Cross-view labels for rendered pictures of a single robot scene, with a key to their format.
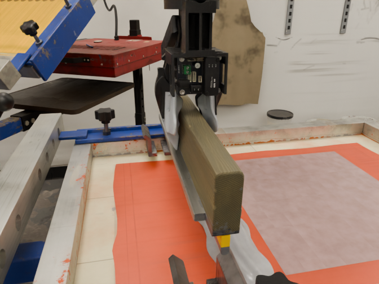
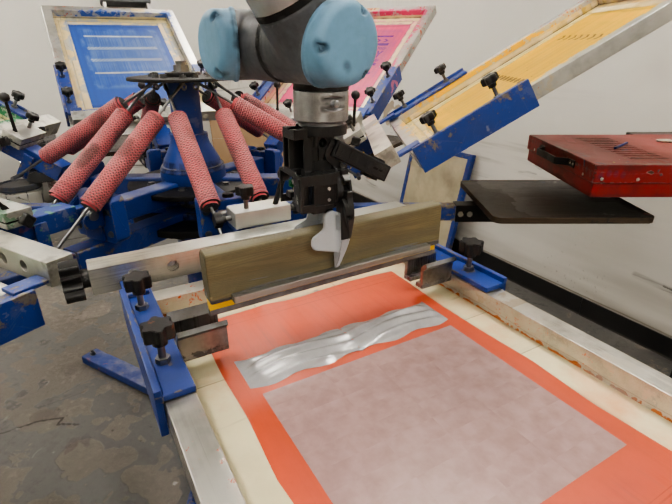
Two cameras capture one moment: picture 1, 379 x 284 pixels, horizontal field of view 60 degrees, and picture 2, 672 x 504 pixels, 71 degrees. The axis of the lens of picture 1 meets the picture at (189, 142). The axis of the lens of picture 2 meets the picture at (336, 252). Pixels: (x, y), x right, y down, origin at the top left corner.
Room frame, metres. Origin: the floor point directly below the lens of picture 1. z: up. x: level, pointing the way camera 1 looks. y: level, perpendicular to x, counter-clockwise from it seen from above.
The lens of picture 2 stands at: (0.26, -0.64, 1.39)
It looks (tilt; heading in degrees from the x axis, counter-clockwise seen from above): 24 degrees down; 72
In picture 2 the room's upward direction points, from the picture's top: straight up
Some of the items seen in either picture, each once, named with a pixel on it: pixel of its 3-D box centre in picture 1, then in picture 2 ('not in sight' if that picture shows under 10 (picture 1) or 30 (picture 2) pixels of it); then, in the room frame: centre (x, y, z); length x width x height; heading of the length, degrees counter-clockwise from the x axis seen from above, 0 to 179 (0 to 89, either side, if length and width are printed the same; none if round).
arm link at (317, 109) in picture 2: not in sight; (322, 108); (0.45, -0.01, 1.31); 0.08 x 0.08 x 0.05
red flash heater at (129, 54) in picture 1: (105, 53); (653, 161); (1.65, 0.41, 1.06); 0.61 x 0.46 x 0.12; 162
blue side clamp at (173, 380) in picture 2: not in sight; (154, 347); (0.19, 0.00, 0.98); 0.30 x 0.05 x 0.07; 102
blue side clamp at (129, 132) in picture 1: (141, 141); (438, 266); (0.73, 0.12, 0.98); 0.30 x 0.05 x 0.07; 102
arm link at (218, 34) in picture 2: not in sight; (259, 45); (0.36, -0.05, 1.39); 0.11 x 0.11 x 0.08; 20
